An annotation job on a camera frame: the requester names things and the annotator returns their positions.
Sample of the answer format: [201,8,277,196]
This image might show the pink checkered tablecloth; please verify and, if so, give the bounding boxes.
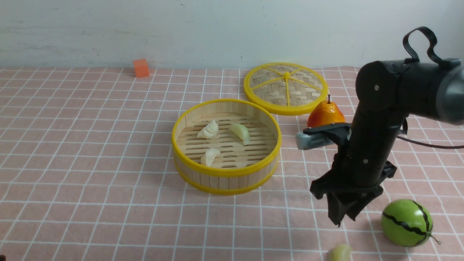
[0,68,463,261]

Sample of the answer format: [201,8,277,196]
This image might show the orange foam cube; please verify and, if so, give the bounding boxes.
[133,58,150,78]

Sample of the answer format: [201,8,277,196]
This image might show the yellow rimmed bamboo steamer tray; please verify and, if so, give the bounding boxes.
[172,99,282,195]

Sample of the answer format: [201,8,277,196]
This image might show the pale green dumpling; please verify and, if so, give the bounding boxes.
[229,124,251,146]
[327,244,352,261]

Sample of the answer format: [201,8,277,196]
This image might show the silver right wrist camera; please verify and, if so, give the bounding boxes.
[295,123,351,150]

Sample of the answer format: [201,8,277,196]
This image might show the yellow rimmed woven steamer lid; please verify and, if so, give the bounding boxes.
[243,62,329,116]

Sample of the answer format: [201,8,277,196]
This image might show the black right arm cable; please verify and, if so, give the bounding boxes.
[395,26,464,150]

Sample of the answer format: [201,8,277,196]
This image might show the green toy watermelon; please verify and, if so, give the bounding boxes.
[381,199,441,247]

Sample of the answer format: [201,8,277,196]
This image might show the white dumpling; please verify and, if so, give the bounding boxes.
[197,119,219,139]
[200,148,220,167]

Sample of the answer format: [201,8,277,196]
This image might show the black and grey right robot arm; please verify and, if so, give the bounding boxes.
[303,61,464,226]

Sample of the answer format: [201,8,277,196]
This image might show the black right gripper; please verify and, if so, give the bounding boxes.
[310,153,397,226]

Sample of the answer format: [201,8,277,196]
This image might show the orange toy pear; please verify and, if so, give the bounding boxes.
[307,94,346,128]

